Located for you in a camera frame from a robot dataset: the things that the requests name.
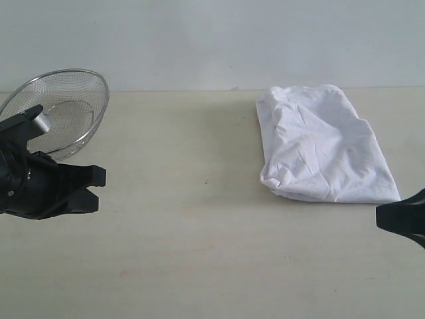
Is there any white t-shirt red lettering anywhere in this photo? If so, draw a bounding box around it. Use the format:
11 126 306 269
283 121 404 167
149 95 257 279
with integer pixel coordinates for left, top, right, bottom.
256 84 400 203

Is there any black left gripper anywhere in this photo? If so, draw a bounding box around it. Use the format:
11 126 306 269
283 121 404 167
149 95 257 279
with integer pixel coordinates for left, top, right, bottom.
1 146 106 220

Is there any metal wire mesh basket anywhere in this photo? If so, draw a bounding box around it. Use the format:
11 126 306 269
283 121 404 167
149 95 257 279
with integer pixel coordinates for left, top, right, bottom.
1 68 110 161

